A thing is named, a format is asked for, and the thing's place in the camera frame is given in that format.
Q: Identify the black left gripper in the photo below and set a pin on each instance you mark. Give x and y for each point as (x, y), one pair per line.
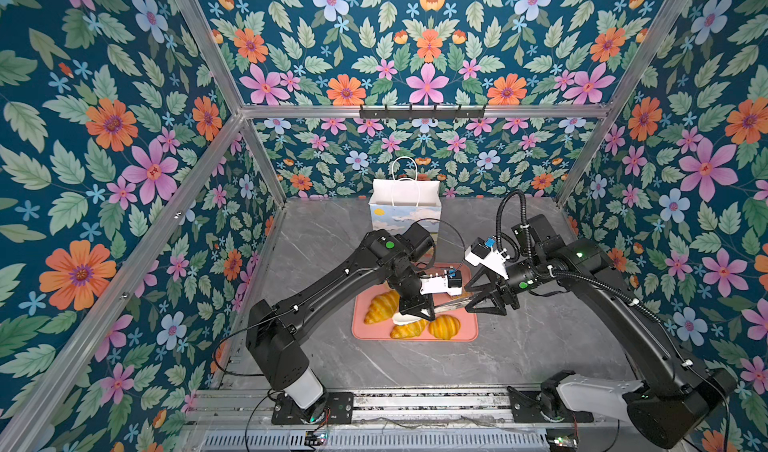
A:
(419, 304)

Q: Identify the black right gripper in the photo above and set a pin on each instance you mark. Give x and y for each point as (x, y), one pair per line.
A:
(496, 284)

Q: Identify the round striped bun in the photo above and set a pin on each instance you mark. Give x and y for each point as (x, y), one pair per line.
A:
(444, 327)

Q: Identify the painted landscape paper bag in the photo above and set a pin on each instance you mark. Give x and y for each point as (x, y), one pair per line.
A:
(405, 197)

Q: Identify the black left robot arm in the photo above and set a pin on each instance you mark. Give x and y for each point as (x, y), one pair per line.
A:
(275, 333)

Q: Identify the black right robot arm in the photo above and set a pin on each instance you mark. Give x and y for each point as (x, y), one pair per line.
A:
(674, 391)

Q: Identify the croissant left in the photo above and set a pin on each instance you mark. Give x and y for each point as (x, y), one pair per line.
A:
(382, 307)

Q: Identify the croissant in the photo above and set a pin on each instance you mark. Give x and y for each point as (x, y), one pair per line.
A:
(382, 307)
(407, 331)

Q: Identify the croissant centre bottom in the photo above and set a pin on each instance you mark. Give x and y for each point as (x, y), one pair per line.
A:
(407, 331)

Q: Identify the pink rectangular tray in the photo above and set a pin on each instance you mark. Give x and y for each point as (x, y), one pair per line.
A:
(381, 331)

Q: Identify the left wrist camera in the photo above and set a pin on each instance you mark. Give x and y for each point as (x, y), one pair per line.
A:
(449, 281)

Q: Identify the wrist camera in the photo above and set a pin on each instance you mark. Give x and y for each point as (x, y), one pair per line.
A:
(449, 281)
(485, 253)

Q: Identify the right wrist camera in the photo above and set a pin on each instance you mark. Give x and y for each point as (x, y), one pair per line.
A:
(485, 253)

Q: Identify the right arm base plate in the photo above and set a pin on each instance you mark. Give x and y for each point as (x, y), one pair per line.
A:
(530, 406)

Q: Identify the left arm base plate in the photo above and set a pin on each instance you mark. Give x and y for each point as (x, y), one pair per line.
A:
(332, 408)

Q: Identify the black hook rail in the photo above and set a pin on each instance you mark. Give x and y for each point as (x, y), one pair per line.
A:
(446, 113)

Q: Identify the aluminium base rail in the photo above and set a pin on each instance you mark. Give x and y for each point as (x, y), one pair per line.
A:
(455, 418)

